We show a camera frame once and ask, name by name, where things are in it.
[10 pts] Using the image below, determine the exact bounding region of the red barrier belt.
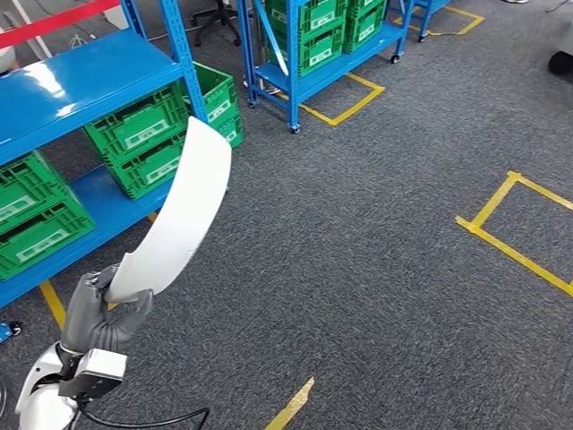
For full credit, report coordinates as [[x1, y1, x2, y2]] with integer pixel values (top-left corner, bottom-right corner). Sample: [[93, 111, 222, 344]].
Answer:
[[0, 0, 108, 52]]

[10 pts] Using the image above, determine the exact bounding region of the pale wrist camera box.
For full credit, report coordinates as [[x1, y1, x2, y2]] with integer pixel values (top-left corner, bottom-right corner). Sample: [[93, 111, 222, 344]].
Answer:
[[58, 348, 128, 400]]

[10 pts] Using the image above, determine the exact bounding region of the black camera cable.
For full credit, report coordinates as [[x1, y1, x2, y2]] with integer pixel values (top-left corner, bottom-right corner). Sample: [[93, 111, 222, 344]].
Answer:
[[67, 399, 212, 430]]

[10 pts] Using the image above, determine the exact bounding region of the white desk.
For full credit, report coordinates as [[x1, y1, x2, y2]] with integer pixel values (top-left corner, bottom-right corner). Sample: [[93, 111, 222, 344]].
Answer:
[[101, 4, 132, 30]]

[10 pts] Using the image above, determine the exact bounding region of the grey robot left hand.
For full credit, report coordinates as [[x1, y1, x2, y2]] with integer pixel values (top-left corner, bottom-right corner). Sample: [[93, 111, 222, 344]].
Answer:
[[60, 263, 155, 356]]

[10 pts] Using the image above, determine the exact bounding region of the black office chair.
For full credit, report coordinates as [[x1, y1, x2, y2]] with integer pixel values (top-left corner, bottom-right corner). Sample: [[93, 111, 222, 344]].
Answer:
[[190, 0, 243, 48]]

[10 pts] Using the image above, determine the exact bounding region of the white curved plastic part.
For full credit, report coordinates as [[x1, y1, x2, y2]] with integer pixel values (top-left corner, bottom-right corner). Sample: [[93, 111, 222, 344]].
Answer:
[[105, 116, 232, 304]]

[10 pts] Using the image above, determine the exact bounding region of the blue metal shelf rack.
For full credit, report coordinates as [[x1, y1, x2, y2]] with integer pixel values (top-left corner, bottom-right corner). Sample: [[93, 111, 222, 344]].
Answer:
[[0, 0, 212, 346], [236, 0, 415, 134], [413, 0, 452, 44]]

